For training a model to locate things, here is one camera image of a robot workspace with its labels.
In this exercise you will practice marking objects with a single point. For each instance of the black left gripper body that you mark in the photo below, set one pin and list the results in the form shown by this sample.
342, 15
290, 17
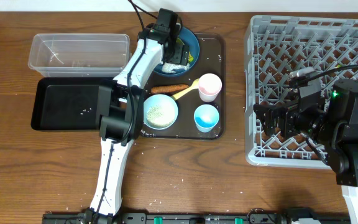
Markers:
179, 53

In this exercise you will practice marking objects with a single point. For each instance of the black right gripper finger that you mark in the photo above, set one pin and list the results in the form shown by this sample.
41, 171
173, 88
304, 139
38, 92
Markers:
270, 129
262, 113

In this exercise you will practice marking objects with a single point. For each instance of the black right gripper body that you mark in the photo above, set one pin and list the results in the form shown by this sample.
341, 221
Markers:
278, 118

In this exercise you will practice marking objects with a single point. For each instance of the white tissue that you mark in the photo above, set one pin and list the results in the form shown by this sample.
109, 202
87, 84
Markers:
171, 68

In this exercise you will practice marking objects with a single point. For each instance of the yellow snack wrapper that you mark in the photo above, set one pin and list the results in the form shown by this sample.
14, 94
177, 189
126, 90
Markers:
190, 57

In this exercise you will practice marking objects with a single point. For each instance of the light blue plastic cup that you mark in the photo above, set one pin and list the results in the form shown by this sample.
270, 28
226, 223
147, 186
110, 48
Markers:
206, 117

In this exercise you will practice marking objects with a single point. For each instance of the light blue bowl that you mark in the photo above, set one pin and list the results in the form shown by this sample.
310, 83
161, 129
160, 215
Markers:
166, 102

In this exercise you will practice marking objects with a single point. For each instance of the white rice grains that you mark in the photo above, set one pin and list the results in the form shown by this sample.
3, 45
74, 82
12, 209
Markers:
157, 118

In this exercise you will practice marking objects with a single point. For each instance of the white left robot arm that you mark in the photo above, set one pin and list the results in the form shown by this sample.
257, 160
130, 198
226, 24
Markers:
120, 116

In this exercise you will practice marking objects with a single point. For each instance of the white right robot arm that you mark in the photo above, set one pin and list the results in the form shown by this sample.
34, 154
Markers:
335, 128

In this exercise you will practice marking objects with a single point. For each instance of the grey dishwasher rack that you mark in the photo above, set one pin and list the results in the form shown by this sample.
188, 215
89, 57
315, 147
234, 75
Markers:
274, 46

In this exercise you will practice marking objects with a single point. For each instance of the dark blue plate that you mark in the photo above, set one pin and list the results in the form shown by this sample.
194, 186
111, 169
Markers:
188, 37

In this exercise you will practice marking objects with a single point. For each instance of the yellow plastic spoon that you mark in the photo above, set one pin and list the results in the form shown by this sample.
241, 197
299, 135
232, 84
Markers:
180, 94

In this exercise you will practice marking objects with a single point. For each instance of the orange carrot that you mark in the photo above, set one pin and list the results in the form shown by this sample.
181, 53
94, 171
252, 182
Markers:
168, 88

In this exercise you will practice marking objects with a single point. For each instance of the pink plastic cup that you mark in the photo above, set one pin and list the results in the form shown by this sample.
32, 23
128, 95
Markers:
209, 86

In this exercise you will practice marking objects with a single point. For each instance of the dark brown serving tray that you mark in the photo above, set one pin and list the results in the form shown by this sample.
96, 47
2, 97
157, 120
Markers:
210, 60

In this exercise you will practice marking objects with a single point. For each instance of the clear plastic bin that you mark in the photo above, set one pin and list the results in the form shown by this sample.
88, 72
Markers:
79, 55

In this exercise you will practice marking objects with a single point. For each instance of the black tray bin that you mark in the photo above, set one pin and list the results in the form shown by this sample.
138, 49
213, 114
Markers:
64, 104

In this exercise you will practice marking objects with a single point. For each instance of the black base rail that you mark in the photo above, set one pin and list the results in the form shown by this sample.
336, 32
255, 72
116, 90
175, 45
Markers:
255, 216

